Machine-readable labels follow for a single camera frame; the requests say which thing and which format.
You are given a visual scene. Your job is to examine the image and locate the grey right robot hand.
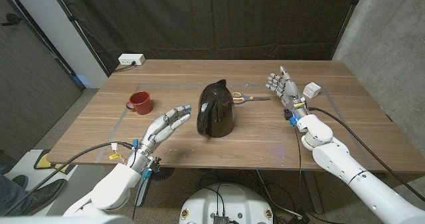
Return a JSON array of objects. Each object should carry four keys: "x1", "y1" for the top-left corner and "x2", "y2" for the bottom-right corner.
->
[{"x1": 265, "y1": 65, "x2": 309, "y2": 120}]

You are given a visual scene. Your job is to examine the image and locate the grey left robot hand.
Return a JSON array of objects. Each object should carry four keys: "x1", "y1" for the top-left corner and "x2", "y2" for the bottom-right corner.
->
[{"x1": 127, "y1": 104, "x2": 193, "y2": 175}]

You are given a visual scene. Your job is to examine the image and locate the black glossy kettle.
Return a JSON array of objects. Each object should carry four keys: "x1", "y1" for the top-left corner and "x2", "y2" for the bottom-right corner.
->
[{"x1": 196, "y1": 78, "x2": 236, "y2": 138}]

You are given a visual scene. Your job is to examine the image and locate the red enamel cup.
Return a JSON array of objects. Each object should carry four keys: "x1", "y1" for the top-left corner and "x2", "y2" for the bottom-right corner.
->
[{"x1": 126, "y1": 90, "x2": 154, "y2": 116}]

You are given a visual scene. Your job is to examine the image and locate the small white cube box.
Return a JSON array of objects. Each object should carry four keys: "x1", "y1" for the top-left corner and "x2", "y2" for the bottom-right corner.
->
[{"x1": 303, "y1": 81, "x2": 322, "y2": 100}]

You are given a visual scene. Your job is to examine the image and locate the grey table leg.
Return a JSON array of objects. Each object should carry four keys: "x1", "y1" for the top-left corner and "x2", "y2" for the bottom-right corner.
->
[
  {"x1": 133, "y1": 166, "x2": 154, "y2": 207},
  {"x1": 301, "y1": 169, "x2": 325, "y2": 214}
]

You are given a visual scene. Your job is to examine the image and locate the white power strip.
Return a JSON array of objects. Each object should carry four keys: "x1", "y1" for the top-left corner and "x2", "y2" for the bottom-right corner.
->
[{"x1": 118, "y1": 53, "x2": 146, "y2": 66}]

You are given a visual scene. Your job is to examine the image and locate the white floor board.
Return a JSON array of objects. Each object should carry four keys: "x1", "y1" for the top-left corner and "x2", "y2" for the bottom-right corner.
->
[{"x1": 5, "y1": 149, "x2": 107, "y2": 218}]

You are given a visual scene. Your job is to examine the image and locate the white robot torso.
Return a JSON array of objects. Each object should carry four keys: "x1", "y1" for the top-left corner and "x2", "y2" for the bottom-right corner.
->
[{"x1": 179, "y1": 182, "x2": 275, "y2": 224}]

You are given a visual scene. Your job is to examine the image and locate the black fabric backdrop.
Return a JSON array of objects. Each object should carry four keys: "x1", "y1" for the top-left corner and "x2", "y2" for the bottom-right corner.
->
[{"x1": 49, "y1": 0, "x2": 363, "y2": 76}]

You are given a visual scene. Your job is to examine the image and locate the grey ribbed torso module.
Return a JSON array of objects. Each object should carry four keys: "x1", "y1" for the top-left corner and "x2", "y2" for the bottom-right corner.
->
[{"x1": 212, "y1": 213, "x2": 230, "y2": 224}]

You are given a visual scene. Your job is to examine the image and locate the dark leather shoe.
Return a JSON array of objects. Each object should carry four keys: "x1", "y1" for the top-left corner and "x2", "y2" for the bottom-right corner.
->
[
  {"x1": 11, "y1": 174, "x2": 30, "y2": 190},
  {"x1": 19, "y1": 178, "x2": 68, "y2": 215}
]

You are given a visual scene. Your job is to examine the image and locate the black power adapter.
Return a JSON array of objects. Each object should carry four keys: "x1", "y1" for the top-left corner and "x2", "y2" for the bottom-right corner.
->
[{"x1": 288, "y1": 211, "x2": 311, "y2": 224}]

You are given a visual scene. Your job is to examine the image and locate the dark wood door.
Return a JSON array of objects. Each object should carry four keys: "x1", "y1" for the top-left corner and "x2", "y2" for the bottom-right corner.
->
[{"x1": 0, "y1": 0, "x2": 84, "y2": 162}]

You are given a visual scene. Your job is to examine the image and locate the person leg in jeans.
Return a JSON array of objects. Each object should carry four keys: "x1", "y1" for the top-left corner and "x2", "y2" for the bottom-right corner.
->
[{"x1": 0, "y1": 173, "x2": 26, "y2": 217}]

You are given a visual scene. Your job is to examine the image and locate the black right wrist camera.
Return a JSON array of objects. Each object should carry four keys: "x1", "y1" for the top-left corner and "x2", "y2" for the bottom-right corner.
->
[{"x1": 284, "y1": 108, "x2": 295, "y2": 126}]

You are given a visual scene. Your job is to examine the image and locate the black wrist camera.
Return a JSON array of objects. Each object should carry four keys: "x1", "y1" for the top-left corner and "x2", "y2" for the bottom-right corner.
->
[
  {"x1": 147, "y1": 156, "x2": 163, "y2": 175},
  {"x1": 284, "y1": 108, "x2": 295, "y2": 126}
]

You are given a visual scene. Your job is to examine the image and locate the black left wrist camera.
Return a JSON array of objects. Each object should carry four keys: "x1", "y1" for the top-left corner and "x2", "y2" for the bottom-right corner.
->
[{"x1": 147, "y1": 156, "x2": 163, "y2": 175}]

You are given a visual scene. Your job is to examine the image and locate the orange grey handled scissors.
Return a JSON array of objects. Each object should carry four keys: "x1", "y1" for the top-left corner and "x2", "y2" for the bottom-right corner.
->
[{"x1": 231, "y1": 92, "x2": 271, "y2": 105}]

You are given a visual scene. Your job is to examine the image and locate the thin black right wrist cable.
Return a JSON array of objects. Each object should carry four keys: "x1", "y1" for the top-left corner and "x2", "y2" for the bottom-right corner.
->
[{"x1": 293, "y1": 123, "x2": 337, "y2": 224}]

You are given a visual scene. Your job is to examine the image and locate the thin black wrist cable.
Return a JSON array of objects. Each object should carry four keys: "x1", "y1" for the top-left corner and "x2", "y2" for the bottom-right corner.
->
[
  {"x1": 131, "y1": 179, "x2": 147, "y2": 220},
  {"x1": 293, "y1": 123, "x2": 337, "y2": 224}
]

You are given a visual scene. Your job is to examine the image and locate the black power strip cable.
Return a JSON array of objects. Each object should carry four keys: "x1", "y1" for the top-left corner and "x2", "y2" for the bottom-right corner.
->
[{"x1": 114, "y1": 60, "x2": 137, "y2": 73}]

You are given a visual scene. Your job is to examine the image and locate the thin black left wrist cable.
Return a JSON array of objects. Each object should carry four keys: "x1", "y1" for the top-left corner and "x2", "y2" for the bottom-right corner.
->
[{"x1": 131, "y1": 179, "x2": 147, "y2": 220}]

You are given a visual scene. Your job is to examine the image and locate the black torso cable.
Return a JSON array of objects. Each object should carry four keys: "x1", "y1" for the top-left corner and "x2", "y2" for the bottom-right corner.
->
[{"x1": 199, "y1": 185, "x2": 226, "y2": 215}]

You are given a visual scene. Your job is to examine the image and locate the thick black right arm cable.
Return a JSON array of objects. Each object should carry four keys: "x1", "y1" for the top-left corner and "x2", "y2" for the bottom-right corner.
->
[{"x1": 307, "y1": 106, "x2": 425, "y2": 202}]

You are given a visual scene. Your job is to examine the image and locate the white floor cable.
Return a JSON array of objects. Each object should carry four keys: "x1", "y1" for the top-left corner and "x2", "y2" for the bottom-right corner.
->
[{"x1": 255, "y1": 169, "x2": 301, "y2": 218}]

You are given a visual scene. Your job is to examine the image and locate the black door handle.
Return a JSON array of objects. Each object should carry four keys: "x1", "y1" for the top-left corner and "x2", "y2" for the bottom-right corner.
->
[{"x1": 0, "y1": 13, "x2": 23, "y2": 27}]

